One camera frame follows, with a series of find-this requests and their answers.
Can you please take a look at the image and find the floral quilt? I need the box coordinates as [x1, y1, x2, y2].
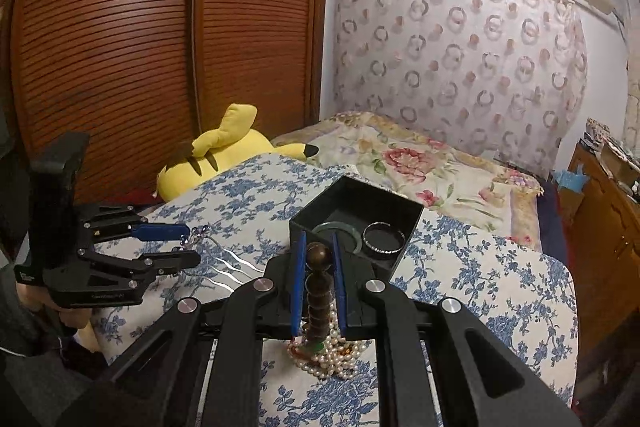
[270, 111, 544, 253]

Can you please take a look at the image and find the cardboard box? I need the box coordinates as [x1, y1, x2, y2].
[599, 141, 640, 188]

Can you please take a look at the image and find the person's left forearm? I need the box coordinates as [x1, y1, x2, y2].
[0, 257, 117, 408]

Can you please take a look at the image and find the blue plastic bag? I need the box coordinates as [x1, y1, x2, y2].
[551, 164, 589, 194]

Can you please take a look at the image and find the ring patterned curtain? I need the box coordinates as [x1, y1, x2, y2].
[332, 0, 589, 174]

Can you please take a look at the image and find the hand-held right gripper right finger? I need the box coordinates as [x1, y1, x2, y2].
[331, 229, 583, 427]

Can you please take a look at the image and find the yellow plush toy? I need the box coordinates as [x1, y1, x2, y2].
[156, 103, 320, 202]

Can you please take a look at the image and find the person's left hand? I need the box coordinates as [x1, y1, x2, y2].
[15, 281, 52, 311]

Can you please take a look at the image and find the black jewelry box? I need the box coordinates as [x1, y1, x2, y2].
[289, 174, 425, 284]

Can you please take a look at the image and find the brown wooden bead bracelet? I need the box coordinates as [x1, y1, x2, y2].
[303, 243, 334, 344]

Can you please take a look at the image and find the silver hair fork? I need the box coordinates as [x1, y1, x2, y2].
[184, 226, 272, 296]

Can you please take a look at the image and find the green jade bangle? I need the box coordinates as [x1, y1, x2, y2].
[314, 222, 364, 256]

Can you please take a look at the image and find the blue floral cloth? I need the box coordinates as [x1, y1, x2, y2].
[92, 154, 579, 427]

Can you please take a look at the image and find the wooden cabinet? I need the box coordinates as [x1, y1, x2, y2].
[556, 142, 640, 380]

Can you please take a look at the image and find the brown wooden wardrobe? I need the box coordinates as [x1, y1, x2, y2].
[0, 0, 332, 208]

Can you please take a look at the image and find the white pearl necklace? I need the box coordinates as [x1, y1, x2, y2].
[287, 326, 374, 381]

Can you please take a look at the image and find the silver bangle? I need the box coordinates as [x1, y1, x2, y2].
[362, 221, 406, 261]

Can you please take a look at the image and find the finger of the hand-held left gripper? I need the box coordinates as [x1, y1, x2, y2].
[76, 204, 191, 244]
[75, 246, 202, 294]

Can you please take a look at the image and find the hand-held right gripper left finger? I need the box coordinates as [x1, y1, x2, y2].
[55, 229, 309, 427]

